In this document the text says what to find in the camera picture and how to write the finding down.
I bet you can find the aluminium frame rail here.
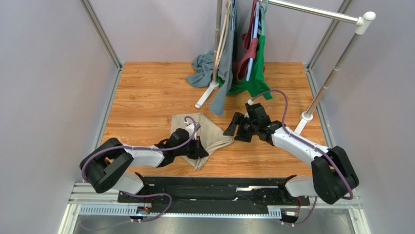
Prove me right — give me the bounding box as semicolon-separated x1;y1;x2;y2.
59;183;371;234

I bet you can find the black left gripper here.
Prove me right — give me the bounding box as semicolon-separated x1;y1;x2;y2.
174;135;209;159

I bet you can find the beige wooden clothes hanger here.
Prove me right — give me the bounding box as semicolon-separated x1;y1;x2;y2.
212;0;231;86

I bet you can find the maroon garment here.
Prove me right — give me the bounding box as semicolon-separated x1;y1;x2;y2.
235;0;260;81

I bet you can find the teal clothes hanger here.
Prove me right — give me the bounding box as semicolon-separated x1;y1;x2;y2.
258;0;269;37

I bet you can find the blue-grey garment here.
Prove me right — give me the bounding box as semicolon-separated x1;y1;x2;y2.
186;0;238;116

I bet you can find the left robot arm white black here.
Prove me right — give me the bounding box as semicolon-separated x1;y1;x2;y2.
79;128;209;194

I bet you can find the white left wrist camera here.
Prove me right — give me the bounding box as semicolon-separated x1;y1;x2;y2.
184;120;201;140

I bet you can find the green t-shirt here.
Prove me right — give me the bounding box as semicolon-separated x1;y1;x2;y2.
214;36;270;102

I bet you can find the light blue clothes hanger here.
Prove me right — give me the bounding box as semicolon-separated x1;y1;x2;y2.
246;1;261;81

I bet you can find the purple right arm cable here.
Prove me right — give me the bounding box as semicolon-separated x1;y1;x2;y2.
248;89;354;227

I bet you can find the beige linen napkin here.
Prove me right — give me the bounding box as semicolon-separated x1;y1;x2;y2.
170;113;234;170

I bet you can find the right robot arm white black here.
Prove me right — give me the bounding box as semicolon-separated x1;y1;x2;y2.
223;103;359;205

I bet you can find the silver white clothes rack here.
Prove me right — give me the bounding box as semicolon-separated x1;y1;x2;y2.
194;0;377;135

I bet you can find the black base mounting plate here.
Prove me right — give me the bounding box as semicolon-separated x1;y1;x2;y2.
116;176;312;215

